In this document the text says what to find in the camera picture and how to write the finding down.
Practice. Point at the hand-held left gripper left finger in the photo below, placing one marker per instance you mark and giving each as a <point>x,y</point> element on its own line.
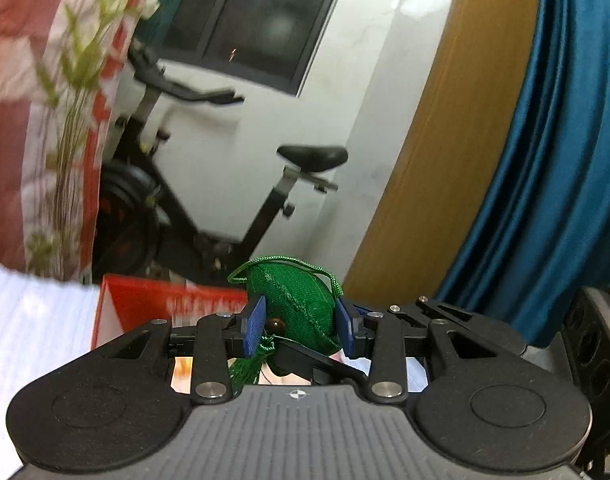
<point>255,326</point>

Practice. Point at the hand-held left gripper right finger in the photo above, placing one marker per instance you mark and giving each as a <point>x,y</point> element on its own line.
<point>343,326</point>

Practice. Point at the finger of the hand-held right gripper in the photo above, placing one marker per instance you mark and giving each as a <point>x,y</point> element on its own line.
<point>315,361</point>
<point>485,329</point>

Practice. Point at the red strawberry print cardboard box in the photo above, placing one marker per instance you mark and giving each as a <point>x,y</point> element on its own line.
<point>135,300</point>

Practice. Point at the black exercise bike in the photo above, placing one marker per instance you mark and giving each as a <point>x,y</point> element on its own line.
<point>185,225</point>

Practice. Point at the wooden door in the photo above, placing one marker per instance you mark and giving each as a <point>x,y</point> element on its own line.
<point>435,160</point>

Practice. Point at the blue curtain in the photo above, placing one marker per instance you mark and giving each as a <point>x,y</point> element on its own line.
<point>560,160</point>

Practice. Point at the dark window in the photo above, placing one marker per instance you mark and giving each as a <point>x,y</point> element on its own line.
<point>265,25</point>

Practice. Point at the red floral print curtain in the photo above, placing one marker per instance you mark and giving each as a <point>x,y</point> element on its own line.
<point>35,110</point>

